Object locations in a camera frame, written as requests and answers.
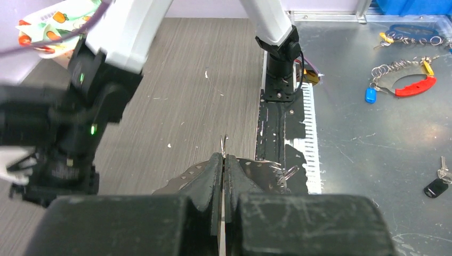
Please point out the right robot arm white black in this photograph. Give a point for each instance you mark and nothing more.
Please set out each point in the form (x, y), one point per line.
(65, 127)

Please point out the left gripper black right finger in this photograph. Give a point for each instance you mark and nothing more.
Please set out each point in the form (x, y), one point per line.
(265, 223)

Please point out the black key tag with key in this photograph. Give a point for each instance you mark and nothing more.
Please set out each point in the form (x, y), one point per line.
(439, 185)

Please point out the colourful printed cloth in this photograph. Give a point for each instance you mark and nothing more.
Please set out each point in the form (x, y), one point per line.
(54, 22)

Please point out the yellow key with chain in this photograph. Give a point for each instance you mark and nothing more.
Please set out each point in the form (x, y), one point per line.
(410, 34)

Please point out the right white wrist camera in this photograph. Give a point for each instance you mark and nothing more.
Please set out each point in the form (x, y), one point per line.
(17, 164)

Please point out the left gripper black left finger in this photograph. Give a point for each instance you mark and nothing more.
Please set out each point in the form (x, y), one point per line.
(184, 223)

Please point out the metal keyring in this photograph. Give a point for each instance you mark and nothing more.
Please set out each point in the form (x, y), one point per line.
(223, 140)

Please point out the blue plastic bin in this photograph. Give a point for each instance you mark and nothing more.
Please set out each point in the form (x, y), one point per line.
(414, 7)

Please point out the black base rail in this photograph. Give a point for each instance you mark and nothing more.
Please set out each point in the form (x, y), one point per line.
(278, 125)

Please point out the red keyring tag with keys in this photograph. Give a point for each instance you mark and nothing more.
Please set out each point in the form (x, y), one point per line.
(404, 78)

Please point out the blue key tag on bench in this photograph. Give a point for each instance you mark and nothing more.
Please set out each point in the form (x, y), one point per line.
(370, 95)

